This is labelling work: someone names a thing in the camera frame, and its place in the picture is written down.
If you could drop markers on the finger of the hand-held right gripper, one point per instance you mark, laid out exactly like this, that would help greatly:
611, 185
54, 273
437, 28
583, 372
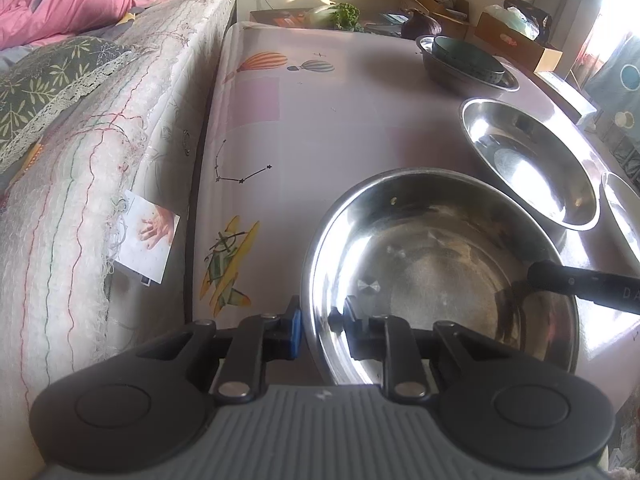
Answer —
555, 277

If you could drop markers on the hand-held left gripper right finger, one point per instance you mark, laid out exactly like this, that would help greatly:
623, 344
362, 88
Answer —
352, 327

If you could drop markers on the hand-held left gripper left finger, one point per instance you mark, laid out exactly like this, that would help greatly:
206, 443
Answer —
295, 330

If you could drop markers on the shiny steel plate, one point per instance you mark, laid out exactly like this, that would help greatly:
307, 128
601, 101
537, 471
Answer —
625, 215

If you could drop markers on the bow-marked steel basin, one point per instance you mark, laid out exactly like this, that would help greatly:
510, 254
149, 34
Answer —
430, 270

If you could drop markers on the deep steel bowl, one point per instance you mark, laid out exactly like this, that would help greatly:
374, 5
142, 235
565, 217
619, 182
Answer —
530, 160

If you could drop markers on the teal ceramic bowl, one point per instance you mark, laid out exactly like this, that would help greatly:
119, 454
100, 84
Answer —
465, 57

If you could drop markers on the white paper tag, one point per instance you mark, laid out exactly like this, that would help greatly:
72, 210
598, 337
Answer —
150, 235

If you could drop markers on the white carton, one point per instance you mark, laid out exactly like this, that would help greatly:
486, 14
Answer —
570, 97

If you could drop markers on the blue circle-print cloth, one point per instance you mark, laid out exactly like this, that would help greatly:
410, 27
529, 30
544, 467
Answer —
615, 90

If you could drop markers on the long cardboard box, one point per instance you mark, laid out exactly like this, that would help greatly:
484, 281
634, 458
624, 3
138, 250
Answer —
520, 52

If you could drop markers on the white quilted mattress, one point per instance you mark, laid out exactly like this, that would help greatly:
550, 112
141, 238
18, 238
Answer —
75, 210

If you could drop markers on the white plastic bag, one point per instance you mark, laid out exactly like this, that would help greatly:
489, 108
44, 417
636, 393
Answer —
510, 22

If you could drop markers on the black plastic bag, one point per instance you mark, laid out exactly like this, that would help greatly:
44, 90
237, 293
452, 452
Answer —
535, 10

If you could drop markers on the purple cabbage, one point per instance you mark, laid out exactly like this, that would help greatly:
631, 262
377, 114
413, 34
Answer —
420, 25

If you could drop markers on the open-flap cardboard box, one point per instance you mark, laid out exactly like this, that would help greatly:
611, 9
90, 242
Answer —
430, 2

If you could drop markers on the orange card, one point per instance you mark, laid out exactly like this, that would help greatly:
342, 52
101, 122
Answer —
287, 21

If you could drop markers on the green leafy cabbage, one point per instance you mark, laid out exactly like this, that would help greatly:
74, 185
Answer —
340, 15

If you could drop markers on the dark side table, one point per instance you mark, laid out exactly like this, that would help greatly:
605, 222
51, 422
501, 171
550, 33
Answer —
265, 17

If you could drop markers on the green floral lace pillow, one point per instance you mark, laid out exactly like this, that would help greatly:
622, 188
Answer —
50, 80

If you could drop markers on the pink blanket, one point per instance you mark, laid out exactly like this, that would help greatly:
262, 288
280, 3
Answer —
75, 0

